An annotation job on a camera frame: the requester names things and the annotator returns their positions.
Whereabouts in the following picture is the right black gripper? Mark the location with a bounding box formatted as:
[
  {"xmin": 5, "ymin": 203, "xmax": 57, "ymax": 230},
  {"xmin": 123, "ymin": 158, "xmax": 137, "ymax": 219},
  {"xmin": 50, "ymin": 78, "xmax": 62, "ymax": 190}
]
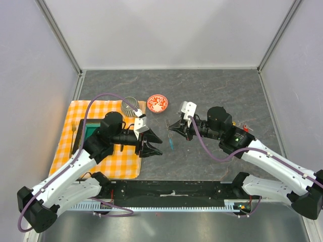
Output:
[{"xmin": 169, "ymin": 115, "xmax": 222, "ymax": 141}]

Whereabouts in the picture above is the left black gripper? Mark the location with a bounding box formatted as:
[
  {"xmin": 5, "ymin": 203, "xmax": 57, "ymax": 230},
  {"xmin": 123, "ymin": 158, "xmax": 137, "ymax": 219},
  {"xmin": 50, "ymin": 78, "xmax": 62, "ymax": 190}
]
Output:
[{"xmin": 112, "ymin": 128, "xmax": 163, "ymax": 158}]

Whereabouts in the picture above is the blue tag keyring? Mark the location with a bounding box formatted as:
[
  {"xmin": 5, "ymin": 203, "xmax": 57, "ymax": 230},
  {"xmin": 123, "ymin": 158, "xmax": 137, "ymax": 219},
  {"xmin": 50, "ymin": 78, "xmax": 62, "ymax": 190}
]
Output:
[{"xmin": 165, "ymin": 119, "xmax": 174, "ymax": 151}]

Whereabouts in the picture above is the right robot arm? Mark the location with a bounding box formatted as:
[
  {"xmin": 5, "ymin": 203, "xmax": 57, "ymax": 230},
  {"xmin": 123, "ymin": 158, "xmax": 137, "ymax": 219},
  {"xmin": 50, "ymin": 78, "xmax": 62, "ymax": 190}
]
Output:
[{"xmin": 169, "ymin": 102, "xmax": 322, "ymax": 220}]

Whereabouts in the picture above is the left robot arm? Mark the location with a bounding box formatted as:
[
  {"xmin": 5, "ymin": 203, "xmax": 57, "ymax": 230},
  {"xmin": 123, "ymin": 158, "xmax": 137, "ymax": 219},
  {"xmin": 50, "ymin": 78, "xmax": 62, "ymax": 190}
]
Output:
[{"xmin": 17, "ymin": 111, "xmax": 162, "ymax": 233}]

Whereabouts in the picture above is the orange checkered cloth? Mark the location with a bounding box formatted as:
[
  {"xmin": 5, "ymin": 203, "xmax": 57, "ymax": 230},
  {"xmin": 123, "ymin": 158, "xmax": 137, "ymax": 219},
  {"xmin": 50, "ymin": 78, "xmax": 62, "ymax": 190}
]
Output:
[{"xmin": 49, "ymin": 100, "xmax": 141, "ymax": 179}]

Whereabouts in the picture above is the red white patterned bowl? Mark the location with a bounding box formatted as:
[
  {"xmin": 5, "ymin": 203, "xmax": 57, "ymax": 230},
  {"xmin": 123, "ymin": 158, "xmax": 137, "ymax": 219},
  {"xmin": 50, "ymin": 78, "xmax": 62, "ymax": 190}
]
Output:
[{"xmin": 147, "ymin": 94, "xmax": 169, "ymax": 113}]

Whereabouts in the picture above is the grey striped mug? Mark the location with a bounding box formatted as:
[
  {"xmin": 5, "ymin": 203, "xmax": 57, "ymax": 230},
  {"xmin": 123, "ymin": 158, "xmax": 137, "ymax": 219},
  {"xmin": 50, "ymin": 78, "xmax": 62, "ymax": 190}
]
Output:
[{"xmin": 121, "ymin": 97, "xmax": 140, "ymax": 117}]

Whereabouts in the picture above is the black teal square plate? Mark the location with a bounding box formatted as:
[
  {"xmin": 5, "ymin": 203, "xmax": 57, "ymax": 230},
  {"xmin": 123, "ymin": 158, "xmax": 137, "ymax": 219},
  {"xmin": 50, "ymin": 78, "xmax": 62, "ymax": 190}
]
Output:
[{"xmin": 72, "ymin": 119, "xmax": 106, "ymax": 160}]

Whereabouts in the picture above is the red tag key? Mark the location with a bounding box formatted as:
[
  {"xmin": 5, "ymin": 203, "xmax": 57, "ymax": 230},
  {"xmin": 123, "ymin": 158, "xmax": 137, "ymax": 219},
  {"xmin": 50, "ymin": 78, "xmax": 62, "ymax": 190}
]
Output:
[{"xmin": 243, "ymin": 125, "xmax": 253, "ymax": 132}]

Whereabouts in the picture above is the silver fork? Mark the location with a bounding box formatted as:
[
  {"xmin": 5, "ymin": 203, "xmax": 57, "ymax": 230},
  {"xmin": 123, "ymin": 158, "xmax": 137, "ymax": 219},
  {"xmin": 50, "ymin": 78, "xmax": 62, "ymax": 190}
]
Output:
[{"xmin": 69, "ymin": 121, "xmax": 76, "ymax": 158}]

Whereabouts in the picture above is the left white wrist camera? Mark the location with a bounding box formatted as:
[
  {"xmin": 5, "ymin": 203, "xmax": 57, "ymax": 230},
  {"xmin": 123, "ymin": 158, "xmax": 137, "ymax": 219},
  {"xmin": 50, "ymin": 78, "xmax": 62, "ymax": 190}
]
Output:
[{"xmin": 134, "ymin": 114, "xmax": 149, "ymax": 140}]

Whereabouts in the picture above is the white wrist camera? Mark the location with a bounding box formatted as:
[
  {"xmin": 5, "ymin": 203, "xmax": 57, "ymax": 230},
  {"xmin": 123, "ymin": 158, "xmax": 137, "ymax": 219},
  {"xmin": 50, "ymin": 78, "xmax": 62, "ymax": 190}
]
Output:
[
  {"xmin": 134, "ymin": 114, "xmax": 149, "ymax": 140},
  {"xmin": 180, "ymin": 101, "xmax": 197, "ymax": 120}
]

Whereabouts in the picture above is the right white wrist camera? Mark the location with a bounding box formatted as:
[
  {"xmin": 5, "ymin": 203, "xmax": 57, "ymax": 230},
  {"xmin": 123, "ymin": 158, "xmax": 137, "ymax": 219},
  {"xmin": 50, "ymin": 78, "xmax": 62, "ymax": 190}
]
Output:
[{"xmin": 180, "ymin": 101, "xmax": 197, "ymax": 120}]

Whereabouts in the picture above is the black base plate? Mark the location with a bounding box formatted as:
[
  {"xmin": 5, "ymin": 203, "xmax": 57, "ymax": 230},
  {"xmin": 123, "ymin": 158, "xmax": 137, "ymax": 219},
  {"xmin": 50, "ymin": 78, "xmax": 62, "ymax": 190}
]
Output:
[{"xmin": 96, "ymin": 180, "xmax": 259, "ymax": 208}]

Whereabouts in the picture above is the slotted cable duct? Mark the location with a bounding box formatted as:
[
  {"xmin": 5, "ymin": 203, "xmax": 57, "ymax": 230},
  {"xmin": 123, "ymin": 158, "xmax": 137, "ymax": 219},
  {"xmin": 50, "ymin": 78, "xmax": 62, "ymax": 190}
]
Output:
[{"xmin": 68, "ymin": 200, "xmax": 250, "ymax": 213}]

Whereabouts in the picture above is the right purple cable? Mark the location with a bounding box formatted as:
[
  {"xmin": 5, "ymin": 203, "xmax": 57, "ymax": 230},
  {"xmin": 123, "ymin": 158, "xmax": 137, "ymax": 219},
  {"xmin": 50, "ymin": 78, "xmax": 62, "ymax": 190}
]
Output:
[{"xmin": 189, "ymin": 116, "xmax": 323, "ymax": 219}]

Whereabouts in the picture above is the purple cable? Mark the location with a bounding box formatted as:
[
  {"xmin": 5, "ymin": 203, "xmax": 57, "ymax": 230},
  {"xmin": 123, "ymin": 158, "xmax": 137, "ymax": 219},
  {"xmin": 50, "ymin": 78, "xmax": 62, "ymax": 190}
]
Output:
[
  {"xmin": 16, "ymin": 92, "xmax": 141, "ymax": 232},
  {"xmin": 189, "ymin": 116, "xmax": 323, "ymax": 219}
]

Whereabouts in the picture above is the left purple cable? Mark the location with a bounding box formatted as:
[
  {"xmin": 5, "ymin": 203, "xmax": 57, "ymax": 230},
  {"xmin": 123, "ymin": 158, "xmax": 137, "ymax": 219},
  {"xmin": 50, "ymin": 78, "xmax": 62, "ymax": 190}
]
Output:
[{"xmin": 16, "ymin": 92, "xmax": 141, "ymax": 232}]

